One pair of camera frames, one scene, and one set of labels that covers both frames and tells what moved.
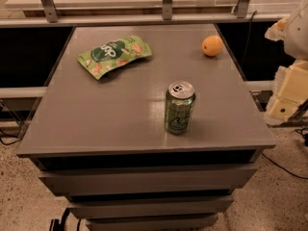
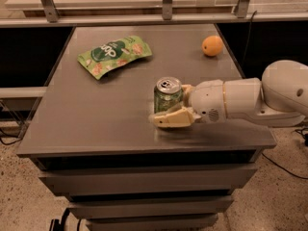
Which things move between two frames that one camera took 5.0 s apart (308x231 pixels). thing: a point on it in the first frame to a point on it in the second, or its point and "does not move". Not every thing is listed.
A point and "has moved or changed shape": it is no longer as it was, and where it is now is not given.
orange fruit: x=212 y=45 does not move
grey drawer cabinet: x=103 y=143 does not move
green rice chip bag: x=114 y=53 does not move
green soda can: x=179 y=102 has moved or changed shape
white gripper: x=298 y=33 to x=208 y=99
